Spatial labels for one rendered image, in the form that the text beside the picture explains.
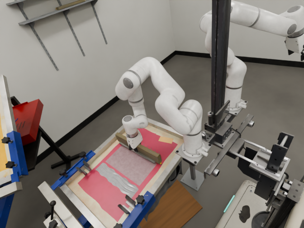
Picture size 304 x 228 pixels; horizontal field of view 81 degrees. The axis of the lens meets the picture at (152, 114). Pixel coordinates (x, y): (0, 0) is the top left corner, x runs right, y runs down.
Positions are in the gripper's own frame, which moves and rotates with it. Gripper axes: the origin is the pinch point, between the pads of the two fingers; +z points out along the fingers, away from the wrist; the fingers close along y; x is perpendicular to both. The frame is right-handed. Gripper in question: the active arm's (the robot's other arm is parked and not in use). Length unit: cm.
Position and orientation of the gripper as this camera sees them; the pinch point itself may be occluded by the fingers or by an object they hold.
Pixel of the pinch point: (137, 147)
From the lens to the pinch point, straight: 126.1
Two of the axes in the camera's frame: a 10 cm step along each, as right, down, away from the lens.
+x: -7.8, -3.3, 5.3
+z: 1.5, 7.3, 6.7
